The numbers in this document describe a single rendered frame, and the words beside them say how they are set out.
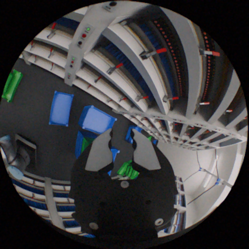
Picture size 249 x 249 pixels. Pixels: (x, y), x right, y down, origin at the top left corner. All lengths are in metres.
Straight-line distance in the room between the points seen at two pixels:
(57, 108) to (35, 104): 0.28
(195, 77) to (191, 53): 0.09
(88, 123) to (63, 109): 0.32
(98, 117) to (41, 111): 0.63
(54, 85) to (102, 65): 0.59
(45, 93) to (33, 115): 0.25
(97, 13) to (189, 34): 0.23
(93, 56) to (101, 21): 0.20
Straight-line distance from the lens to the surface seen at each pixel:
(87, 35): 0.32
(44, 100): 0.86
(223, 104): 0.45
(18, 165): 0.81
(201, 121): 0.61
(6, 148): 0.76
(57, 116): 0.81
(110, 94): 0.61
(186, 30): 0.25
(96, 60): 0.40
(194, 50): 0.26
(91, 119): 0.69
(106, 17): 0.28
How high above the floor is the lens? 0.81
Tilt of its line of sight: 44 degrees down
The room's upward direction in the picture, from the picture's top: 105 degrees clockwise
